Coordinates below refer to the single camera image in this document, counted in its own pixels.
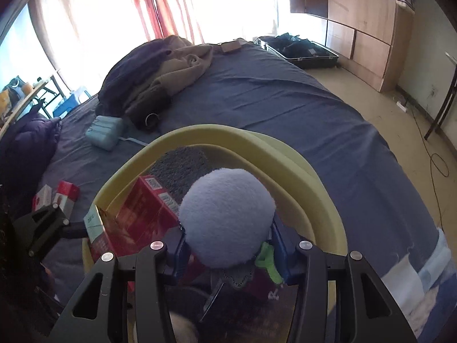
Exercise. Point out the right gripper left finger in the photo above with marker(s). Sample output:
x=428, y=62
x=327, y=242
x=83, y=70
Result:
x=97, y=312

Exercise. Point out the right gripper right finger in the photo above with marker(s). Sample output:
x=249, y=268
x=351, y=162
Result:
x=365, y=310

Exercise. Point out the red cigarette box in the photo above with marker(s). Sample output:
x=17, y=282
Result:
x=144, y=217

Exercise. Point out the light blue plush ball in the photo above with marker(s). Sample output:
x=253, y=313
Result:
x=226, y=216

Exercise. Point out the dark round sponge puck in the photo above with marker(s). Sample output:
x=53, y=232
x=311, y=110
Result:
x=178, y=169

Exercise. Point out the blue white quilted blanket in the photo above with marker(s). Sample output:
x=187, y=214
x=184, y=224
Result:
x=426, y=297

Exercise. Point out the dark blue bed sheet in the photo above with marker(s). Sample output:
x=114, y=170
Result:
x=383, y=214

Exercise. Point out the red white box on bed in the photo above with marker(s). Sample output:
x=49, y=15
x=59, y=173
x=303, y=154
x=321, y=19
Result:
x=65, y=197

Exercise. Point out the yellow plastic basin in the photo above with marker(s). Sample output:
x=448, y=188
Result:
x=296, y=188

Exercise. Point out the dark purple jacket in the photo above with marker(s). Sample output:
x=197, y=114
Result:
x=27, y=148

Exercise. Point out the light blue power bank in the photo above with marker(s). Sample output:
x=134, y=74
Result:
x=105, y=131

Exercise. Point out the folding table black legs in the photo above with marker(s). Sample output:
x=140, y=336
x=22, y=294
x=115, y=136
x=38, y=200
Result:
x=448, y=100

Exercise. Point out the beige and purple clothes pile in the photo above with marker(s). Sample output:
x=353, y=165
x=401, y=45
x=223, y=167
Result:
x=142, y=84

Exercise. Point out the open black suitcase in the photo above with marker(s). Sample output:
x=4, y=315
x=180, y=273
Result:
x=302, y=53

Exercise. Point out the wooden wardrobe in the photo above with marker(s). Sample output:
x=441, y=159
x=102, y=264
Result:
x=370, y=36

